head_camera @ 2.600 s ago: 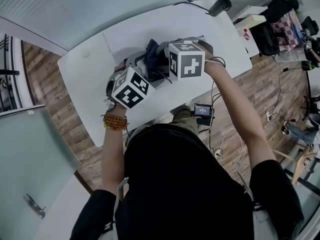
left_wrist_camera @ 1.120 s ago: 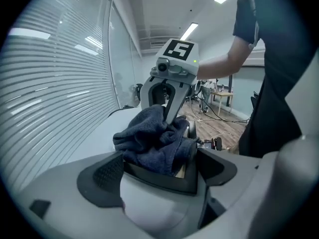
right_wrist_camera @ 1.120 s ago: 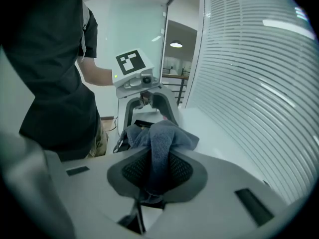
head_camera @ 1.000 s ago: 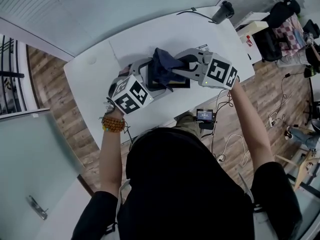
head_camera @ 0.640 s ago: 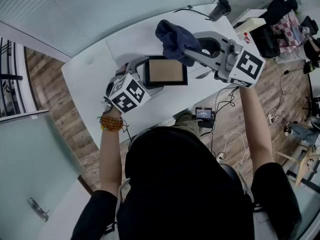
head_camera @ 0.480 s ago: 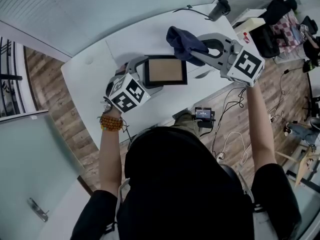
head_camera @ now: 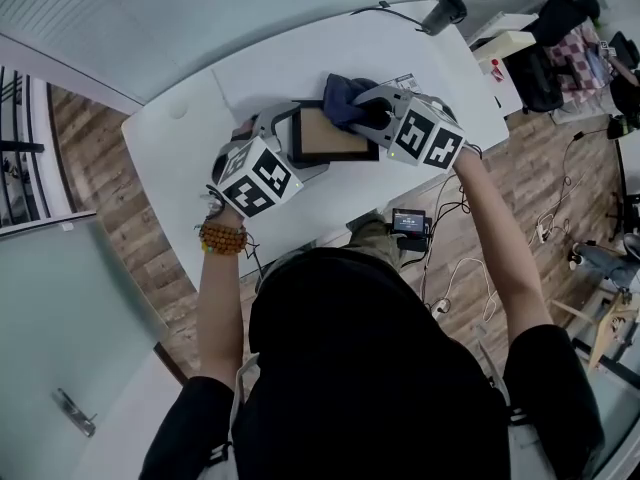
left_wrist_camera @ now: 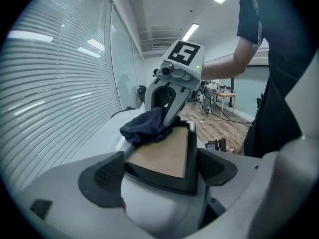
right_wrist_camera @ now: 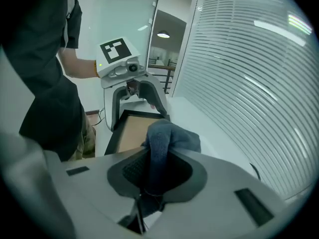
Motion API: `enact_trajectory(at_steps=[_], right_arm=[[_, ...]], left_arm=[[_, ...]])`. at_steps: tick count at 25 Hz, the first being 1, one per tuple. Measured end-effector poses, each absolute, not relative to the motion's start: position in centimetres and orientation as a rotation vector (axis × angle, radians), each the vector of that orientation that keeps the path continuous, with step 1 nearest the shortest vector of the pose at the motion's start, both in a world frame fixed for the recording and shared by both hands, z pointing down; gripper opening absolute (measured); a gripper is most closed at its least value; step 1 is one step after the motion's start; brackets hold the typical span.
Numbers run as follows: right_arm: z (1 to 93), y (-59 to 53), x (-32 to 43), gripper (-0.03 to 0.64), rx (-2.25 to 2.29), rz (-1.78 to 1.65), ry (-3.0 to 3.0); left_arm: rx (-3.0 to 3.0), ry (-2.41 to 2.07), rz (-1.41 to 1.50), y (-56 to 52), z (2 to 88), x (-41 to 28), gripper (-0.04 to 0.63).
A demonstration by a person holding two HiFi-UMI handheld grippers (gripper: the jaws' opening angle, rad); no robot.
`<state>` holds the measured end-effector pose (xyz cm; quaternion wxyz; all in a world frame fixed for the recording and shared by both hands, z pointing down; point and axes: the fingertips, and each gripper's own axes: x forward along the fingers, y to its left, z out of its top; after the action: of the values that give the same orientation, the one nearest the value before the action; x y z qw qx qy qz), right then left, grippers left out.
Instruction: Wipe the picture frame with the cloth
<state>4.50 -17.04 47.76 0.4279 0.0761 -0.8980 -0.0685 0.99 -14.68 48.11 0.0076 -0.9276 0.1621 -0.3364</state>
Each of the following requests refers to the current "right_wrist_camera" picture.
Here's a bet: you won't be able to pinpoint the dark blue cloth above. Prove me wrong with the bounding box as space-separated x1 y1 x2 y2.
139 118 202 216

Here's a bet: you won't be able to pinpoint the black cable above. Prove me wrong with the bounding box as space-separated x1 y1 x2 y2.
249 162 262 182

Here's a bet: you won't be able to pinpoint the black metal railing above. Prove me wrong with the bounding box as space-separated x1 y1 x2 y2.
148 58 177 94

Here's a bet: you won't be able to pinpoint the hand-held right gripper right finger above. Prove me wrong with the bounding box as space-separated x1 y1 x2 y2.
147 148 295 239

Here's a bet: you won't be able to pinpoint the person's black t-shirt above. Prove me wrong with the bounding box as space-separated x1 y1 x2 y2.
2 0 87 161

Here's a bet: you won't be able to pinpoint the person's left forearm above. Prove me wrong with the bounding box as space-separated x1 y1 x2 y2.
57 47 100 79

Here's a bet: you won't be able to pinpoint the frosted glass door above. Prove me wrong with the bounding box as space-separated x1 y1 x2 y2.
82 0 157 114

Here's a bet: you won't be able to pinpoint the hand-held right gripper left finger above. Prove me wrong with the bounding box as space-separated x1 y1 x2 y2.
44 147 150 239

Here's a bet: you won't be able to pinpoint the white table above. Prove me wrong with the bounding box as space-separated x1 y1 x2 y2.
94 96 262 184

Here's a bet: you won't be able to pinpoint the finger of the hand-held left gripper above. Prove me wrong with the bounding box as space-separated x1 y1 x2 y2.
139 78 172 121
103 84 128 132

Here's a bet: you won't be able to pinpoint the wide window blind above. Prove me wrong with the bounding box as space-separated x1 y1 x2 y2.
171 0 317 199

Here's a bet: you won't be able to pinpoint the person's olive trousers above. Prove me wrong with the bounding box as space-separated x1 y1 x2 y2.
68 113 97 161

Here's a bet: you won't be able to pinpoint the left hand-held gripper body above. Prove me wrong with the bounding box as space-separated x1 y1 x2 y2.
95 37 151 89

